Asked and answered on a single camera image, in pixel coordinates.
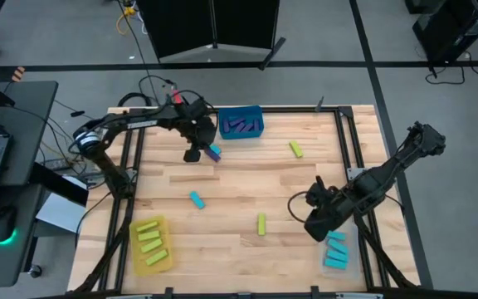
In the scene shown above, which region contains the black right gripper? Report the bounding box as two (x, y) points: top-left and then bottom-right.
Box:
(304, 177), (350, 243)

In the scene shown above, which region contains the blue plastic bin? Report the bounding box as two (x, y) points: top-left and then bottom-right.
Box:
(217, 105), (265, 140)

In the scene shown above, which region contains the clear plastic bin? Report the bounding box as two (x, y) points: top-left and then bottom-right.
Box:
(319, 222), (363, 280)

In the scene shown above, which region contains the black folding partition screen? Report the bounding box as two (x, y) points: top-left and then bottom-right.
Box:
(136, 0), (288, 71)

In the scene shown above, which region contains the grey power strip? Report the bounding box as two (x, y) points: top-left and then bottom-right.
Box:
(41, 157), (76, 172)

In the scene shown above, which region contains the black flat box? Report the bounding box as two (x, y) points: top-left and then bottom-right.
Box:
(29, 161), (90, 208)

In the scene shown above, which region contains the yellow translucent plastic bin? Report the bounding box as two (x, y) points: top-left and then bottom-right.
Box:
(129, 214), (173, 277)

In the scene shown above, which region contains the white sheet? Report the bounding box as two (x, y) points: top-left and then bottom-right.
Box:
(35, 192), (87, 234)

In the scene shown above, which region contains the black desk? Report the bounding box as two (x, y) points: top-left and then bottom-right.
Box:
(0, 81), (60, 288)

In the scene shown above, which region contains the black computer mouse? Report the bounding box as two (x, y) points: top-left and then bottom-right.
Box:
(0, 205), (18, 244)

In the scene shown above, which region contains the black equipment cart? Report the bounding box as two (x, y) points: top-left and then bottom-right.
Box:
(404, 0), (478, 66)

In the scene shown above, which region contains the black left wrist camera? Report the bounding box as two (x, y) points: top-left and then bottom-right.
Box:
(183, 148), (202, 164)

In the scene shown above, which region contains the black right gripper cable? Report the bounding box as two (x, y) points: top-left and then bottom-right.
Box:
(287, 191), (313, 224)

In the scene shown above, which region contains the black floor cable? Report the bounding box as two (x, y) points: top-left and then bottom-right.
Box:
(425, 51), (478, 86)
(116, 74), (193, 108)

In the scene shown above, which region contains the black aluminium table frame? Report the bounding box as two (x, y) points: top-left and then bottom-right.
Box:
(72, 105), (422, 299)

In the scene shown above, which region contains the yellow cable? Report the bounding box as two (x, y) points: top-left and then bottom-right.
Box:
(116, 3), (139, 37)

